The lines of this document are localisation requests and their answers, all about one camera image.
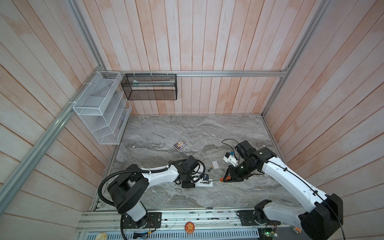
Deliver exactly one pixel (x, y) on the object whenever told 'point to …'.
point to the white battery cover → (215, 165)
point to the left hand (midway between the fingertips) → (191, 183)
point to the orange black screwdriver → (222, 179)
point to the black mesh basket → (150, 86)
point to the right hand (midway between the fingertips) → (225, 179)
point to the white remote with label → (203, 183)
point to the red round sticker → (189, 227)
